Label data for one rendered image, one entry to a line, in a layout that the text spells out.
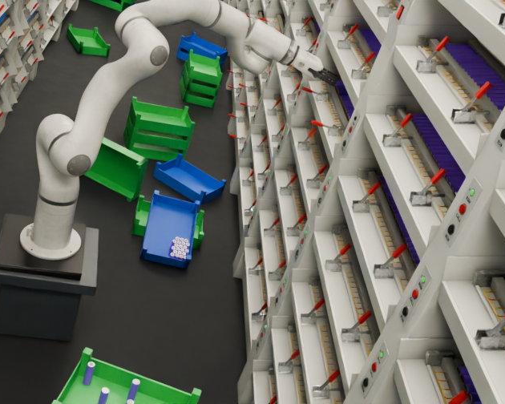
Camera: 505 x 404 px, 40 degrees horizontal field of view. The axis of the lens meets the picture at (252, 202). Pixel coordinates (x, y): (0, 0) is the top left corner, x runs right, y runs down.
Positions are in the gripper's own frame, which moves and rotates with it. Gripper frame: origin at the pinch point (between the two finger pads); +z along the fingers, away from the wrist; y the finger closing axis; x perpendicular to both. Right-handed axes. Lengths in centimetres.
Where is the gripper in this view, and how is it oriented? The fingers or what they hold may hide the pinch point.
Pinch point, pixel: (330, 78)
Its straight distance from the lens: 233.7
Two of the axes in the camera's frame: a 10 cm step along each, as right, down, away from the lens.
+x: -5.2, 7.4, 4.2
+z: 8.5, 4.4, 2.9
